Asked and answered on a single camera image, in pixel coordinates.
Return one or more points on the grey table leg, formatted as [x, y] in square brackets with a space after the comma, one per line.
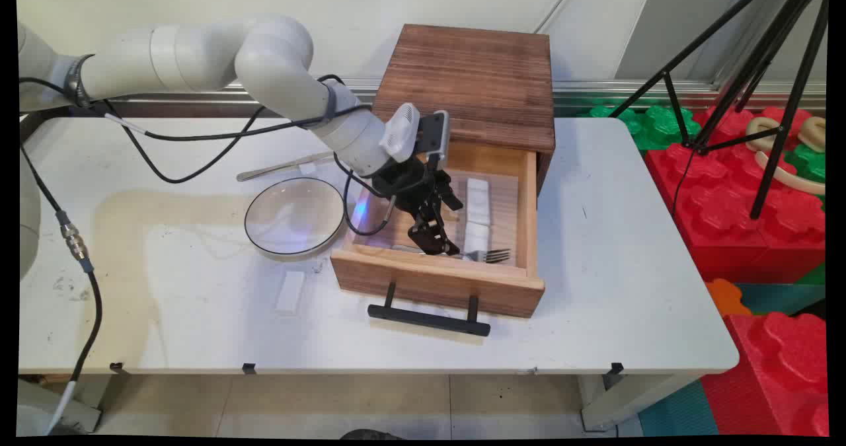
[39, 409]

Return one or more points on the white plate black rim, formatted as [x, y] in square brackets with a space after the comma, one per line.
[294, 218]

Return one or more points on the orange foam piece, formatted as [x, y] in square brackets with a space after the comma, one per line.
[726, 297]

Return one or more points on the beige foam band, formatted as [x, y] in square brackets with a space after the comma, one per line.
[790, 178]

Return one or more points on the aluminium wall rail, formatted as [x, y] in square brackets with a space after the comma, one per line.
[581, 96]

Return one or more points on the large red foam block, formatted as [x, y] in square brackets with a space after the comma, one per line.
[727, 221]

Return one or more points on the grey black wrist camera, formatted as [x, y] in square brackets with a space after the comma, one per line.
[433, 135]

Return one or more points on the white table leg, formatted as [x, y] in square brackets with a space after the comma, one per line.
[621, 400]

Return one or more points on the red foam blocks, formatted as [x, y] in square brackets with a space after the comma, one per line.
[674, 413]

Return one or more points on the black camera tripod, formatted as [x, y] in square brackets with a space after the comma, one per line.
[786, 122]

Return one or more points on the dark wooden drawer cabinet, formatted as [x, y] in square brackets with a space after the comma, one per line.
[476, 76]

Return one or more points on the silver metal knife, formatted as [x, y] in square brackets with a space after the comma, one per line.
[277, 167]

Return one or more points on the silver metal fork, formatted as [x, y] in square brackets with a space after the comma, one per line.
[492, 256]

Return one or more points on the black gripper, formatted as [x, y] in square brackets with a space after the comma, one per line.
[410, 185]

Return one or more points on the green foam block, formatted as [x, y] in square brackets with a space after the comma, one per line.
[654, 125]
[813, 276]
[809, 162]

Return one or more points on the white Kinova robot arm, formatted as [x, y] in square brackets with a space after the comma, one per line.
[264, 56]

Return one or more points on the small white cutlery rest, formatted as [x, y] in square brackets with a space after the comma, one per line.
[308, 168]

